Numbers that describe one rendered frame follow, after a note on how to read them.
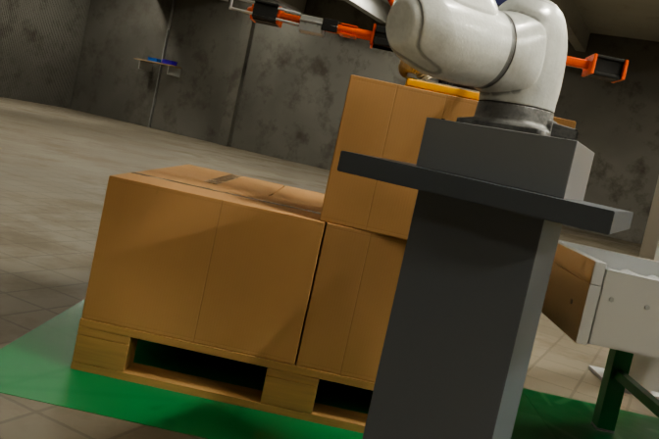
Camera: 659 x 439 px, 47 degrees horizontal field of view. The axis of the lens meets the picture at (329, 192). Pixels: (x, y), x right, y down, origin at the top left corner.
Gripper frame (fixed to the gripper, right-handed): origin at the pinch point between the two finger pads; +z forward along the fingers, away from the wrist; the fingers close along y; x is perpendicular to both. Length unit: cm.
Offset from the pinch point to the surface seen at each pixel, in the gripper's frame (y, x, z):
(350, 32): -2.3, -6.4, 14.8
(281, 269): -18, -3, 83
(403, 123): -17.1, -26.2, 37.3
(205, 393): -18, 10, 120
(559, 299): -10, -78, 75
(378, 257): -17, -27, 74
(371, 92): -16.7, -16.1, 31.0
